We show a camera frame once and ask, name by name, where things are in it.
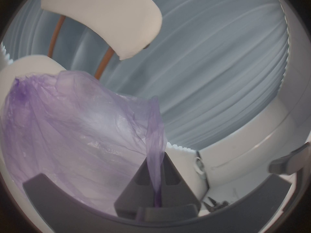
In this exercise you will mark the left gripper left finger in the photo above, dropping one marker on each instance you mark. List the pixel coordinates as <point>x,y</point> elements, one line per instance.
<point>131,195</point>

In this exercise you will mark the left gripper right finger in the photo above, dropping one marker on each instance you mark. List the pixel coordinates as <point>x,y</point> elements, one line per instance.
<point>181,193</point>

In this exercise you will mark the purple plastic bag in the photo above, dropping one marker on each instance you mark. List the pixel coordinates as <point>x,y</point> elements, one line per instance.
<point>73,130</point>

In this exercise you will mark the pale blue curtain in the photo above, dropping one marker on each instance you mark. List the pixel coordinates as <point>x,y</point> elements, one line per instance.
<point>206,69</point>

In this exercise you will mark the cream padded wooden chair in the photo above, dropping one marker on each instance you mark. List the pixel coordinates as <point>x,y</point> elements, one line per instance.
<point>102,16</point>

